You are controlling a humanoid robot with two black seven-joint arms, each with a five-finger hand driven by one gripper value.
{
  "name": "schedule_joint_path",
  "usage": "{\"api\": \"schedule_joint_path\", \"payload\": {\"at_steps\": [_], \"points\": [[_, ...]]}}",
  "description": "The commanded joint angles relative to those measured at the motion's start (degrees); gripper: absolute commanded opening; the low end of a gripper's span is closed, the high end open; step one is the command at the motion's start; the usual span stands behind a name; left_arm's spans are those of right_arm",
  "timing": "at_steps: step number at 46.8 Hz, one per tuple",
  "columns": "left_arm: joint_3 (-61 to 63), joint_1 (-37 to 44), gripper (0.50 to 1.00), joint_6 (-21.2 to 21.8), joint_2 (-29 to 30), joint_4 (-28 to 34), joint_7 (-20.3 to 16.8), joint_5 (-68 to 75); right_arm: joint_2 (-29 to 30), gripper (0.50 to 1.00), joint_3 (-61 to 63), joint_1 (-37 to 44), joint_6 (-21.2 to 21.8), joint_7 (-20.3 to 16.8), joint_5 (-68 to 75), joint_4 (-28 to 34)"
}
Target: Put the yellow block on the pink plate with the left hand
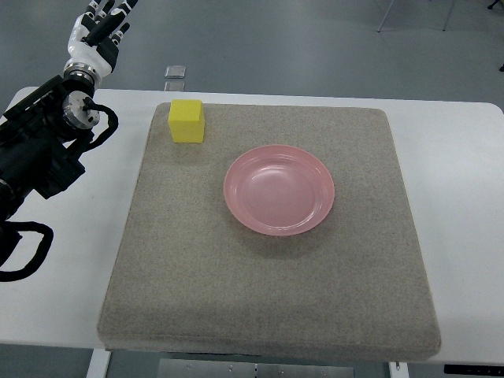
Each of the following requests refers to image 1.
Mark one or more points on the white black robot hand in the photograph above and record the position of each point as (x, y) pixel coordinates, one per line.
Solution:
(93, 44)

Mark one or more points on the yellow block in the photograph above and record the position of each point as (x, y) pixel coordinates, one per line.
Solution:
(187, 121)

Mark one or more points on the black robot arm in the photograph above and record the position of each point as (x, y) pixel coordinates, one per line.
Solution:
(42, 139)

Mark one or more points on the pink plate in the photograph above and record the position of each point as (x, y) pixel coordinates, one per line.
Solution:
(278, 190)

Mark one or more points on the clear floor socket cover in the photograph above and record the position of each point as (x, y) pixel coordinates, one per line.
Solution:
(175, 72)

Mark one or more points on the beige fabric mat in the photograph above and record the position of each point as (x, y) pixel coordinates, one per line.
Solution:
(340, 276)

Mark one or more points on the white table leg left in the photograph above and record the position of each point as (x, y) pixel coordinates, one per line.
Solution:
(99, 364)

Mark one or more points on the white table leg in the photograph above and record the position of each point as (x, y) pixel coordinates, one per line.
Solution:
(398, 370)
(99, 364)

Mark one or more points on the white table leg right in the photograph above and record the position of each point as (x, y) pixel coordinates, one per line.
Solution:
(398, 370)

